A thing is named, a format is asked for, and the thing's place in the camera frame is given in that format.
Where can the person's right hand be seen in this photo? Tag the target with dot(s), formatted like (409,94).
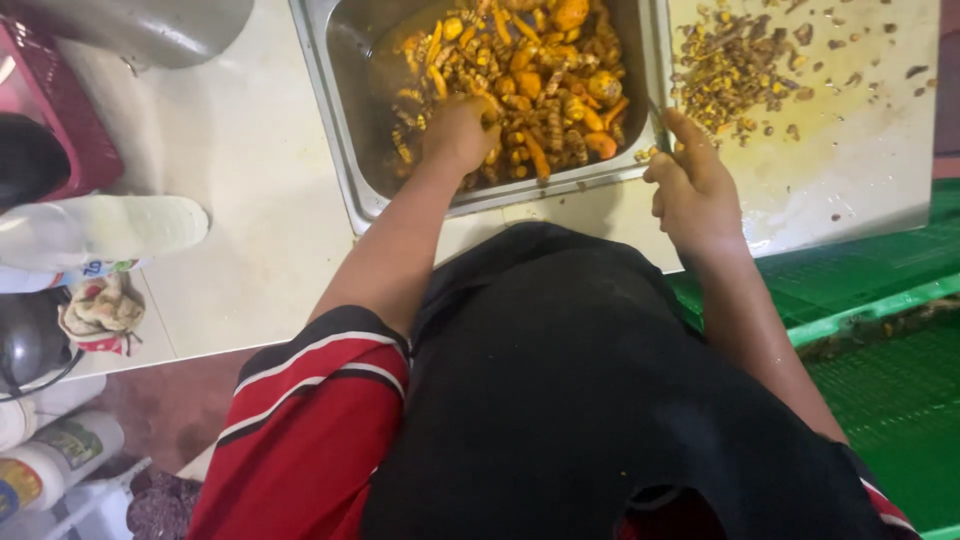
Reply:
(701,199)

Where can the person's left hand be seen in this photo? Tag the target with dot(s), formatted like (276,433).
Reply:
(454,142)

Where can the person's left fingers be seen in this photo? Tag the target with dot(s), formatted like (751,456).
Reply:
(469,112)

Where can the small steel knife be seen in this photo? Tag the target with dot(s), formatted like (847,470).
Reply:
(660,126)

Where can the pile of yellow turmeric roots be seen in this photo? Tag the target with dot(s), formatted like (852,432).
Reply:
(540,82)

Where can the rectangular steel tray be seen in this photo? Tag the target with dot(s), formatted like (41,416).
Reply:
(352,112)

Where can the pile of brown turmeric peelings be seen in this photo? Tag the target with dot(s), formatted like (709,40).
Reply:
(731,71)

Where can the black apron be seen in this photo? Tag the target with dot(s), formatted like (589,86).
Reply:
(570,390)

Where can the large steel pot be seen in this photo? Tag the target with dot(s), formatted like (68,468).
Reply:
(135,30)

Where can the red striped shirt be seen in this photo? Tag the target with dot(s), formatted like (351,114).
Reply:
(300,435)

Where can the white cutting board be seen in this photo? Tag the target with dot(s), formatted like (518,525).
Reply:
(840,165)

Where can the large white plastic bottle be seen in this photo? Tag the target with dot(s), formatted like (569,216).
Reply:
(97,232)

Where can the red plastic basket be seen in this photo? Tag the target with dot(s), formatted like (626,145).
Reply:
(71,127)

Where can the stained crumpled rag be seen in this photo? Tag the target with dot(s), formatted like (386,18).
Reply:
(101,311)

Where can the round black object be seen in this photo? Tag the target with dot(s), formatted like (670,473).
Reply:
(26,161)

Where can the green plastic crate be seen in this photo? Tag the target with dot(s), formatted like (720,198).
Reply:
(885,375)

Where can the black electric kettle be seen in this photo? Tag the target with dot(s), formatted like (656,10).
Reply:
(30,337)

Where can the purple patterned cloth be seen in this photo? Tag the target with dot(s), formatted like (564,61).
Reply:
(161,510)

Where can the plain white bottle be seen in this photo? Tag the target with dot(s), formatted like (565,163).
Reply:
(45,409)

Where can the white bottle with colourful label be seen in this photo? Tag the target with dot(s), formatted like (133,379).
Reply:
(56,457)

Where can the white plastic rack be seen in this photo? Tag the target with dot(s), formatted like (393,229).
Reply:
(97,502)

